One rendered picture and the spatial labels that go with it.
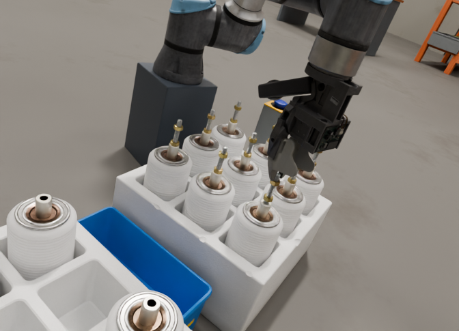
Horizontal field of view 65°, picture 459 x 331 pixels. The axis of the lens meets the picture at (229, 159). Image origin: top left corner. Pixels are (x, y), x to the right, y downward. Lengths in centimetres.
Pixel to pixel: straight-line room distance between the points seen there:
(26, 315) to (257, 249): 38
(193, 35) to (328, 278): 75
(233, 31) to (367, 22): 57
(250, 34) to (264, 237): 60
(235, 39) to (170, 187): 48
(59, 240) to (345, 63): 49
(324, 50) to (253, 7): 52
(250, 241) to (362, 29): 40
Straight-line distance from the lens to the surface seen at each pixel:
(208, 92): 111
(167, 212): 76
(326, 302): 99
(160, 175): 77
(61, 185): 109
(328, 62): 54
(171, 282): 80
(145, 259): 82
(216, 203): 72
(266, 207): 69
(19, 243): 62
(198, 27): 104
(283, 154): 61
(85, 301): 74
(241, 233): 69
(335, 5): 55
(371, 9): 54
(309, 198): 89
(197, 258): 75
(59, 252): 63
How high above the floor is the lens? 67
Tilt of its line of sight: 29 degrees down
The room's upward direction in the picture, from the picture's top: 18 degrees clockwise
